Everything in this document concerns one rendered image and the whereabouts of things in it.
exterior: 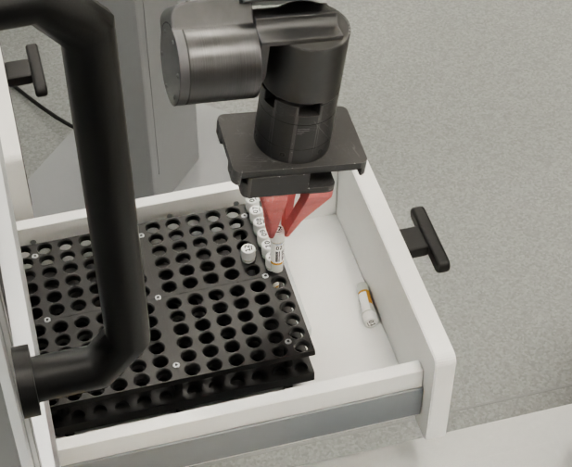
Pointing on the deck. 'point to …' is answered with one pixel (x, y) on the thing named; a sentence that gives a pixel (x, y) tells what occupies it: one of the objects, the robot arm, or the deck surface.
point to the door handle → (122, 249)
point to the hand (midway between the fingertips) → (278, 224)
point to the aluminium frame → (1, 308)
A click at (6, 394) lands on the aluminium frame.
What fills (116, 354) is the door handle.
